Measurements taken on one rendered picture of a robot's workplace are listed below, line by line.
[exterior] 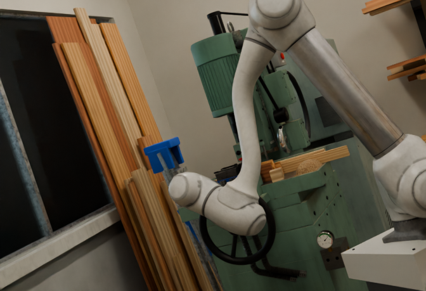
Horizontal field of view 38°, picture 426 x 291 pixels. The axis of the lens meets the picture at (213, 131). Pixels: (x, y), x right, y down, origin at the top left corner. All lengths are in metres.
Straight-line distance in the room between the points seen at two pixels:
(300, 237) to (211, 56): 0.77
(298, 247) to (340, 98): 0.89
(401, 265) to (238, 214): 0.46
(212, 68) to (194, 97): 2.56
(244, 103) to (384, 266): 0.61
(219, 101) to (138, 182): 1.42
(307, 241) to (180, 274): 1.55
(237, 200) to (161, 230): 2.11
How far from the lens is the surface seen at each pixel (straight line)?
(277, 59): 2.75
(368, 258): 1.91
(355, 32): 4.72
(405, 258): 1.78
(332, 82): 1.66
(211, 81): 2.48
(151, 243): 3.78
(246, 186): 1.76
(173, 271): 3.84
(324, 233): 2.30
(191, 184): 1.78
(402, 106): 4.72
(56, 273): 3.44
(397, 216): 1.90
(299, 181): 2.34
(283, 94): 2.65
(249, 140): 1.78
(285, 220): 2.39
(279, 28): 1.65
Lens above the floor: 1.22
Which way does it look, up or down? 2 degrees down
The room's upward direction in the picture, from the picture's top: 19 degrees counter-clockwise
